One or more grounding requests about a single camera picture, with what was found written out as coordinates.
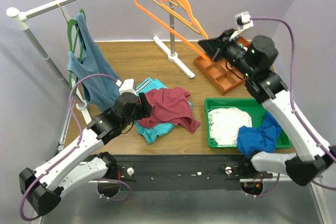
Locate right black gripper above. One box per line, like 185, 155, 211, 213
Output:
198, 28, 255, 79

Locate maroon tank top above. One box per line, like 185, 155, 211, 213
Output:
138, 87, 200, 133

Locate orange hanger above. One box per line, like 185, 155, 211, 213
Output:
135, 0, 209, 60

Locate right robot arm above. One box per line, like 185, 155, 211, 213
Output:
198, 29, 335, 186

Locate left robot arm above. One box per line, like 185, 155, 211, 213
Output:
19, 92, 152, 217

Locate blue-grey hanging tank top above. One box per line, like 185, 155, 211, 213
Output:
67, 10, 120, 111

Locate green hanger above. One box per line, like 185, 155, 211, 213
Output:
66, 8, 87, 95

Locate orange compartment tray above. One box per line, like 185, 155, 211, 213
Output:
193, 36, 251, 96

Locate turquoise folded shirt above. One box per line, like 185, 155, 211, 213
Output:
135, 78, 192, 145

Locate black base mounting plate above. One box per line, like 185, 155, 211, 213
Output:
100, 153, 273, 191

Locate green plastic bin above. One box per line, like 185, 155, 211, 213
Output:
205, 98, 292, 149

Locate white cloth in bin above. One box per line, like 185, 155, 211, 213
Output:
208, 107, 252, 145

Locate royal blue cloth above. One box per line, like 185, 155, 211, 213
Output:
237, 112, 282, 156

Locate white clothes rack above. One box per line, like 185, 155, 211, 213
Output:
5, 0, 196, 125

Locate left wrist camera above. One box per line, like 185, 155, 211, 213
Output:
116, 79, 137, 95

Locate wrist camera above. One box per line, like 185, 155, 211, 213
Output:
116, 79, 137, 95
229, 11, 254, 41

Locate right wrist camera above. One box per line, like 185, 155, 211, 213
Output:
229, 11, 254, 41

